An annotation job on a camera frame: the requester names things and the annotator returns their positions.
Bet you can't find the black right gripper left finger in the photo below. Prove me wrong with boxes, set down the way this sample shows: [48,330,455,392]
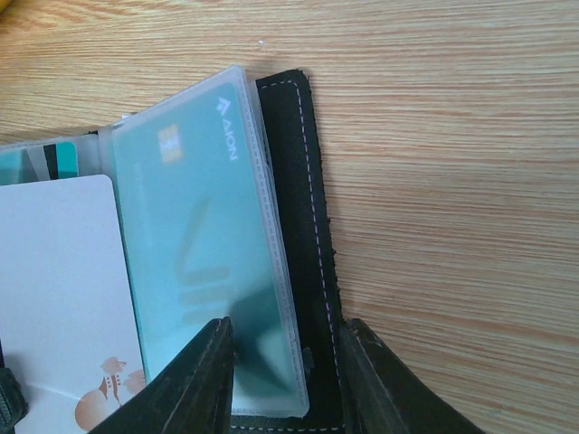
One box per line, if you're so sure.
[91,317,234,434]

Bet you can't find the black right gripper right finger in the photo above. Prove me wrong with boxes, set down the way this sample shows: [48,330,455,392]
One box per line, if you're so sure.
[339,318,482,434]

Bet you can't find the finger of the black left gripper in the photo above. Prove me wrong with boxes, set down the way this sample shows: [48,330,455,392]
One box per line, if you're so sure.
[0,368,29,434]

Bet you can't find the white card orange figure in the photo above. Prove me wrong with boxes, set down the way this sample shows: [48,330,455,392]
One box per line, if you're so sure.
[1,175,146,433]

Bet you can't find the teal card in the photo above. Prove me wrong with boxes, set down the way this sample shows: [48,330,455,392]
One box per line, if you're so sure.
[113,83,303,401]
[1,142,79,185]

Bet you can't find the black leather card holder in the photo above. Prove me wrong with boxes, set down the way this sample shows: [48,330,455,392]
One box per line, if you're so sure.
[1,66,344,433]

